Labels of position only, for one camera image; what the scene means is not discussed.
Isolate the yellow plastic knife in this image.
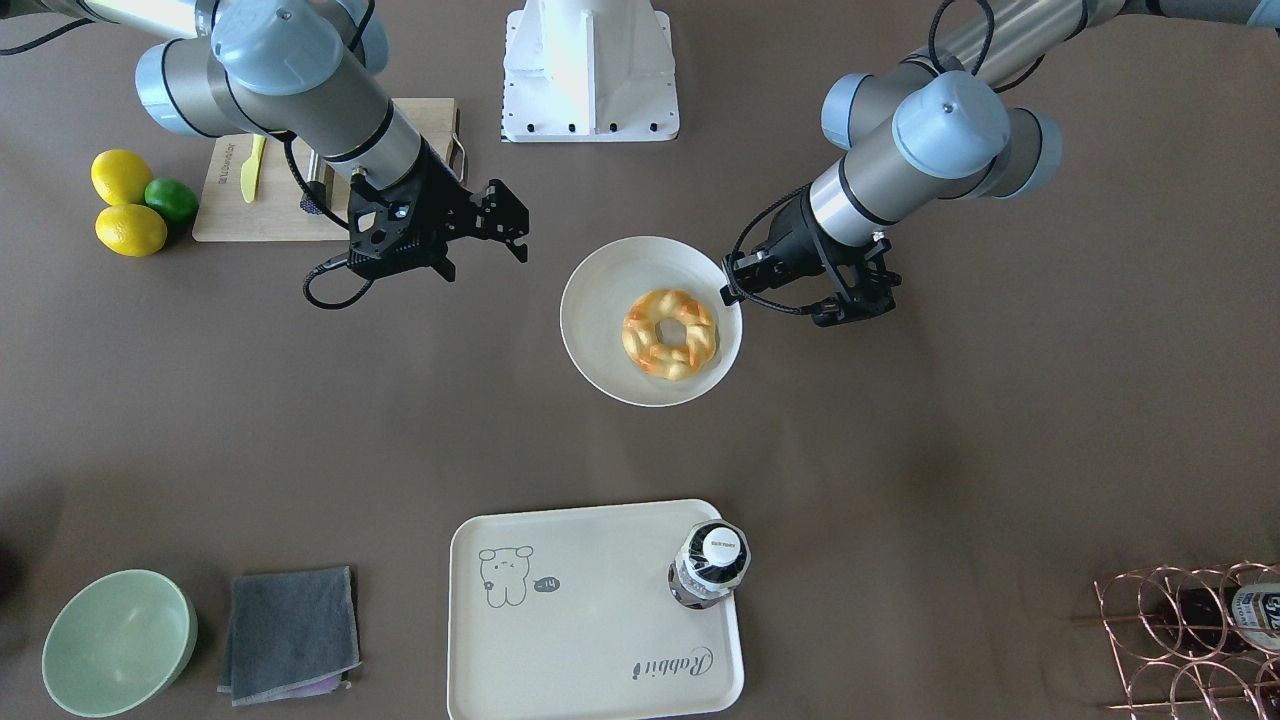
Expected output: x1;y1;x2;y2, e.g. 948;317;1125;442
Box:
239;135;268;204

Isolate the mint green bowl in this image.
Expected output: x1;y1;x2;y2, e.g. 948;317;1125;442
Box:
41;569;198;719

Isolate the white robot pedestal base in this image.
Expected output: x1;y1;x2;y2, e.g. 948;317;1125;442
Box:
500;1;681;143

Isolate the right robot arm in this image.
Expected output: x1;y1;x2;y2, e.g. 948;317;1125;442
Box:
3;1;529;282

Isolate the whole yellow lemon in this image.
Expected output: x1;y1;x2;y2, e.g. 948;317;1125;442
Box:
90;149;154;206
95;204;169;258

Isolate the folded grey cloth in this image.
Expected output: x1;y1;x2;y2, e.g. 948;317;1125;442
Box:
218;565;362;707

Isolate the glazed twisted ring donut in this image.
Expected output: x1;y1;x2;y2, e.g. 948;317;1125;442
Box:
621;288;718;380

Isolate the dark drink bottle in rack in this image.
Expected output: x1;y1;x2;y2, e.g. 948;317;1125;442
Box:
1175;583;1279;655

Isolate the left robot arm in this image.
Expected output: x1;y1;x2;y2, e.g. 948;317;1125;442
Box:
719;1;1277;327

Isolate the green lime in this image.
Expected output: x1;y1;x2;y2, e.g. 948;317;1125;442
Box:
143;177;200;225

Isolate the dark drink bottle on tray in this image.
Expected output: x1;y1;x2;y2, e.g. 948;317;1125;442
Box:
667;519;753;610

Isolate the copper wire bottle rack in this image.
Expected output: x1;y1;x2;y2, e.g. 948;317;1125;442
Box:
1093;562;1279;719

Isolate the cream rabbit print tray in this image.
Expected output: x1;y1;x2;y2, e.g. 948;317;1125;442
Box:
445;498;745;719

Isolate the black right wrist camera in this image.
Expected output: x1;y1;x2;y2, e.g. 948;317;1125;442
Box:
347;178;413;281

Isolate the white round plate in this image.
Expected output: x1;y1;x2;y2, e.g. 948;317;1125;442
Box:
559;236;742;407

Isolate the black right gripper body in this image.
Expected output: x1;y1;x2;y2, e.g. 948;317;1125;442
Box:
349;150;479;270

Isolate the whole yellow lemon lower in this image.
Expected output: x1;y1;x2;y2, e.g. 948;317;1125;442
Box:
95;204;169;258

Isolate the bamboo cutting board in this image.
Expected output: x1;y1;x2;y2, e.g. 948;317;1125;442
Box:
192;97;467;243

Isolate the whole yellow lemon upper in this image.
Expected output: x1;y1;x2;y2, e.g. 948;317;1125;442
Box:
90;149;154;206

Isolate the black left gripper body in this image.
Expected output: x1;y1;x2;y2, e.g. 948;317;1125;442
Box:
721;232;902;327

